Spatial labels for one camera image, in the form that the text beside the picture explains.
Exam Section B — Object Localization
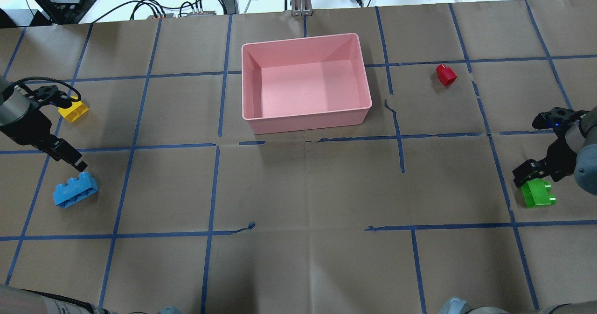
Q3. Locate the yellow block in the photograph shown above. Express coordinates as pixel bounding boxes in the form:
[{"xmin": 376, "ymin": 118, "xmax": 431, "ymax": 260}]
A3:
[{"xmin": 57, "ymin": 101, "xmax": 89, "ymax": 123}]

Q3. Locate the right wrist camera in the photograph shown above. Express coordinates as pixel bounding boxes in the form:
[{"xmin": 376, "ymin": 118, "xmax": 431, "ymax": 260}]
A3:
[{"xmin": 532, "ymin": 106, "xmax": 589, "ymax": 133}]

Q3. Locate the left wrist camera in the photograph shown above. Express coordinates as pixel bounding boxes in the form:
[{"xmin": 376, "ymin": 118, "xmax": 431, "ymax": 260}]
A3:
[{"xmin": 33, "ymin": 86, "xmax": 81, "ymax": 109}]

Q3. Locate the usb hub with cables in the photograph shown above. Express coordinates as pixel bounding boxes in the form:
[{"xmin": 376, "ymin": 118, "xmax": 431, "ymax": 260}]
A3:
[{"xmin": 148, "ymin": 8, "xmax": 217, "ymax": 19}]

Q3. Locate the pink plastic box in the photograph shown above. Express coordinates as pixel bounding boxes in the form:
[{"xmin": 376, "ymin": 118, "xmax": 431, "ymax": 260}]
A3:
[{"xmin": 241, "ymin": 33, "xmax": 373, "ymax": 134}]

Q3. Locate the blue block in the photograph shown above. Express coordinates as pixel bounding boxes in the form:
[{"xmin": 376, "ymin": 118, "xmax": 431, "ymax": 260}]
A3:
[{"xmin": 53, "ymin": 172, "xmax": 99, "ymax": 208}]

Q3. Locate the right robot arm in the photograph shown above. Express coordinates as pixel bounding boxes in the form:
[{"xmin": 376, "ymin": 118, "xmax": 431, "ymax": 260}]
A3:
[{"xmin": 512, "ymin": 107, "xmax": 597, "ymax": 206}]

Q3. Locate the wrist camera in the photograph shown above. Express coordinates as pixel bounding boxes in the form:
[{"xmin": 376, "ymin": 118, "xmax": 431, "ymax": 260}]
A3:
[
  {"xmin": 33, "ymin": 86, "xmax": 81, "ymax": 109},
  {"xmin": 532, "ymin": 106, "xmax": 589, "ymax": 133}
]

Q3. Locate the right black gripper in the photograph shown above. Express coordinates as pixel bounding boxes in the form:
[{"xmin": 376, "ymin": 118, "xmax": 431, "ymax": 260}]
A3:
[{"xmin": 512, "ymin": 138, "xmax": 578, "ymax": 187}]

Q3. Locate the green block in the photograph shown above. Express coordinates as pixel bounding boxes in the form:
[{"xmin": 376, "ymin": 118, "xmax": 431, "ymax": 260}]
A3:
[{"xmin": 520, "ymin": 178, "xmax": 557, "ymax": 209}]

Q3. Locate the small black power adapter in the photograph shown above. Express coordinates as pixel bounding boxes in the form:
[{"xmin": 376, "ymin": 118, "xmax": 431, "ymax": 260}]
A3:
[{"xmin": 222, "ymin": 0, "xmax": 237, "ymax": 14}]

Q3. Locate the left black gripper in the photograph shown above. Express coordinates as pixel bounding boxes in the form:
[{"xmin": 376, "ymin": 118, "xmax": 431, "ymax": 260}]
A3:
[{"xmin": 0, "ymin": 87, "xmax": 88, "ymax": 172}]

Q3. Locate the red block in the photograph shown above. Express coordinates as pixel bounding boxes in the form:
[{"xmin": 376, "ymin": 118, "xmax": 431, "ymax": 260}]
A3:
[{"xmin": 436, "ymin": 64, "xmax": 457, "ymax": 87}]

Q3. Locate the black camera cable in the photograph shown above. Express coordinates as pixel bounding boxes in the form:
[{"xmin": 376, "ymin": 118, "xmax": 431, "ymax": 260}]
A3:
[{"xmin": 9, "ymin": 76, "xmax": 75, "ymax": 101}]

